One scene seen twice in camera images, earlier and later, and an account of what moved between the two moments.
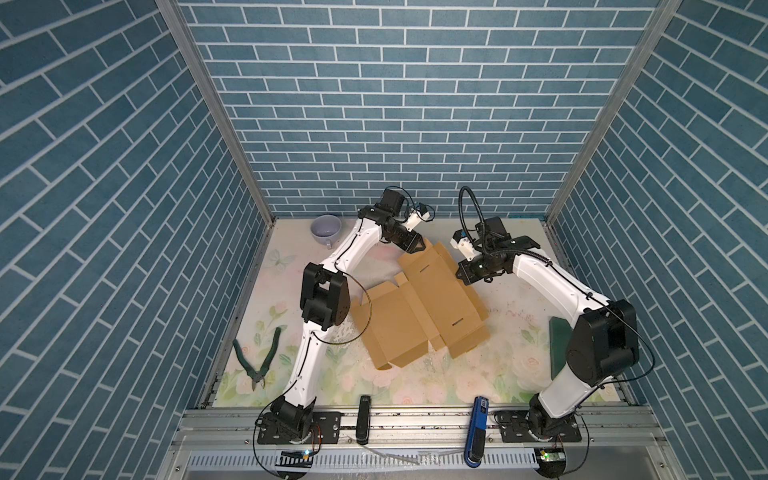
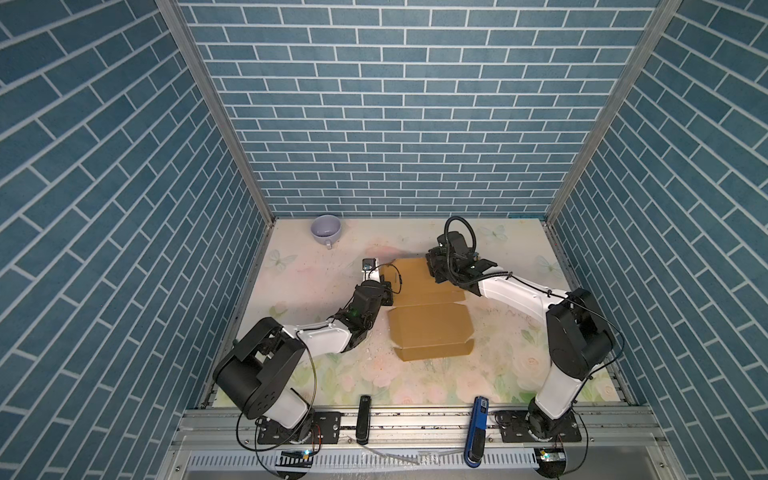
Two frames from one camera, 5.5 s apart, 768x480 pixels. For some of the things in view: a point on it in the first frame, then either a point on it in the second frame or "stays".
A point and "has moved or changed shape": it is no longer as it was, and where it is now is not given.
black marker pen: (363, 420) stays
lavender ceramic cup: (325, 228) stays
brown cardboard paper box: (429, 304) has moved or changed shape
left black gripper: (407, 243) to (385, 292)
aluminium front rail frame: (413, 444) stays
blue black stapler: (476, 437) stays
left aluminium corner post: (180, 21) stays
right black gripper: (466, 276) to (431, 255)
